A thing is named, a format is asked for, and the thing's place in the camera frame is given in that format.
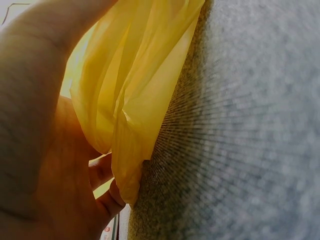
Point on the person's left thumb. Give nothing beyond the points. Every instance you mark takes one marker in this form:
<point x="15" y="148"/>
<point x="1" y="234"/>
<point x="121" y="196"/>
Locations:
<point x="50" y="32"/>

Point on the yellow plastic bag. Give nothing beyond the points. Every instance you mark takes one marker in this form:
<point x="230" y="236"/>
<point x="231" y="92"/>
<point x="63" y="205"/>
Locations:
<point x="130" y="82"/>

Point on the person's left hand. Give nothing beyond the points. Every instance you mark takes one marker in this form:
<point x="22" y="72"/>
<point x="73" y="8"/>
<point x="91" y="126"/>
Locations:
<point x="37" y="140"/>

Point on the person's left fingers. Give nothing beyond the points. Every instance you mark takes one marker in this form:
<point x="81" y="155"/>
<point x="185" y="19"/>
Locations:
<point x="106" y="185"/>

